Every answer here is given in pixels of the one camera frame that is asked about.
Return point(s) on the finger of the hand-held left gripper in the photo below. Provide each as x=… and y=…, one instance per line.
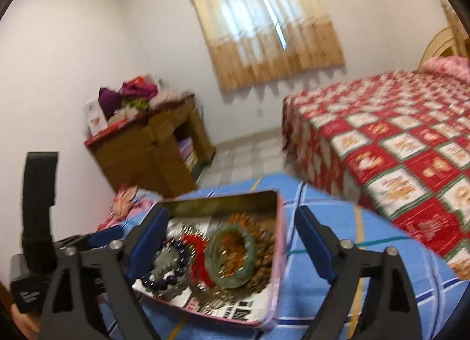
x=104, y=235

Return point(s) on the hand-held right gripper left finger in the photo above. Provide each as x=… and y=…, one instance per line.
x=147, y=241

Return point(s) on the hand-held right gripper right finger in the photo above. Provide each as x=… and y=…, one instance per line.
x=315, y=248

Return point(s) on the brown wooden bead strand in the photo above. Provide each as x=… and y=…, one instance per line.
x=264, y=255

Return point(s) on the pink tin box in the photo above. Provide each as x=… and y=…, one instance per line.
x=220, y=205

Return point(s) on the green jade bangle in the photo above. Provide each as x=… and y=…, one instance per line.
x=229, y=230

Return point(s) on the person's left hand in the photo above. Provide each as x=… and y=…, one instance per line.
x=24, y=327

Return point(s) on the pile of colourful clothes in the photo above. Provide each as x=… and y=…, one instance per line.
x=126, y=198

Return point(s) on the wooden cabinet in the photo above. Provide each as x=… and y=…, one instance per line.
x=147, y=156

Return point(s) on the white cardboard box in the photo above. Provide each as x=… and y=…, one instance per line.
x=95, y=119

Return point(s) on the stack of pastel boxes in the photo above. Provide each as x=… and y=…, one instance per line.
x=189, y=152

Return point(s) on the blue plaid tablecloth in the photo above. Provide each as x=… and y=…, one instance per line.
x=433, y=288

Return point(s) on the red checkered bed blanket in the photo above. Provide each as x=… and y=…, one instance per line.
x=385, y=141

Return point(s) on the pile of clothes on cabinet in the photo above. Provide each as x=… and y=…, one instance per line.
x=136, y=90

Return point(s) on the beige window curtain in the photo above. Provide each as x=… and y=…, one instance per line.
x=257, y=50

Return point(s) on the pink pillow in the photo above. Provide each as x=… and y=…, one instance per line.
x=448, y=66

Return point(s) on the wooden bed headboard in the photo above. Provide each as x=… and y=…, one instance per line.
x=440, y=41

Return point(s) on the narrow beige curtain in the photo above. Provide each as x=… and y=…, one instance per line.
x=457, y=28

